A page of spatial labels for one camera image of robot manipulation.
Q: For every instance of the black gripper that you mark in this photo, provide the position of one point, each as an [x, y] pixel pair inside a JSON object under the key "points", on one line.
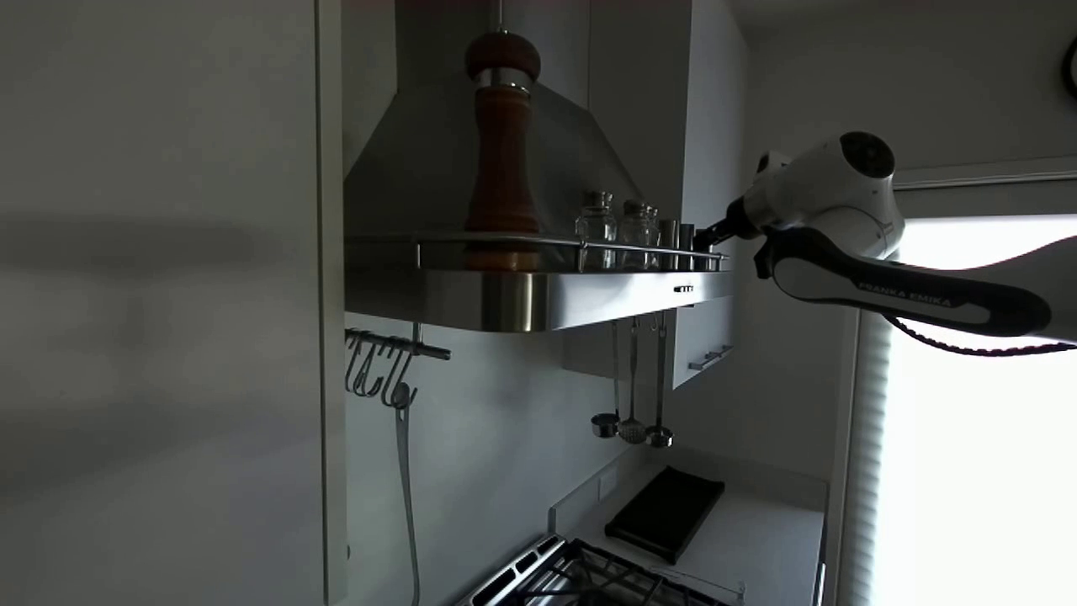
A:
{"points": [[728, 222]]}

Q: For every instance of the silver cylindrical container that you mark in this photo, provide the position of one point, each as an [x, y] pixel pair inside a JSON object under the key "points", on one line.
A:
{"points": [[671, 244], [689, 244]]}

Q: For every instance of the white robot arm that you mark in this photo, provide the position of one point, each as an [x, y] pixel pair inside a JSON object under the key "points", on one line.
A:
{"points": [[831, 187]]}

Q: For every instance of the stainless steel gas stove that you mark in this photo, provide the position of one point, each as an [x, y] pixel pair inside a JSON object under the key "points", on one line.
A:
{"points": [[528, 584]]}

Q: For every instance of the small glass jar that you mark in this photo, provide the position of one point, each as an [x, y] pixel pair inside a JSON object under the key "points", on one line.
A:
{"points": [[598, 222], [640, 229]]}

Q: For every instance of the small hanging metal ladle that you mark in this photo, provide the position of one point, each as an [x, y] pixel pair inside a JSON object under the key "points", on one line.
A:
{"points": [[607, 426]]}

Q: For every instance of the brown wooden pepper mill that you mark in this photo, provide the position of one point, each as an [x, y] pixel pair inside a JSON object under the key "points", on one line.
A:
{"points": [[503, 147]]}

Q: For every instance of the black rectangular tray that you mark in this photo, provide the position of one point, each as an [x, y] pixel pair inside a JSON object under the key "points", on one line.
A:
{"points": [[667, 508]]}

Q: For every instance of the stainless steel range hood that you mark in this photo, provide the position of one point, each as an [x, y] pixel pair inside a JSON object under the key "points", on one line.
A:
{"points": [[424, 170]]}

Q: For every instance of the window with white blind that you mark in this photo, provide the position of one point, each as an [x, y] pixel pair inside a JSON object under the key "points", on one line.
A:
{"points": [[979, 472]]}

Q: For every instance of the metal S hook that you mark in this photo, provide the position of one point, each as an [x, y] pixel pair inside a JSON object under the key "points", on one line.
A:
{"points": [[371, 371], [397, 389], [350, 371]]}

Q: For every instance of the black cast iron grate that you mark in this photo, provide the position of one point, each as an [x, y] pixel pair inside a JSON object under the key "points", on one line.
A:
{"points": [[629, 578]]}

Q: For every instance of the long thin hanging utensil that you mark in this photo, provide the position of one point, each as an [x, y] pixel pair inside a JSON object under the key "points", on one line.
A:
{"points": [[408, 507]]}

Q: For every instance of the white wall cabinet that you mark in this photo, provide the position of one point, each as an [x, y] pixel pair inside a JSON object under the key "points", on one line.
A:
{"points": [[713, 111]]}

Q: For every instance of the metal rail rack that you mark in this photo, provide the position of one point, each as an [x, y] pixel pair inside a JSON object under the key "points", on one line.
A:
{"points": [[540, 237]]}

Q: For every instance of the metal wall hook rail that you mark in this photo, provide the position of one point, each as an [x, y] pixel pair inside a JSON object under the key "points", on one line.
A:
{"points": [[392, 342]]}

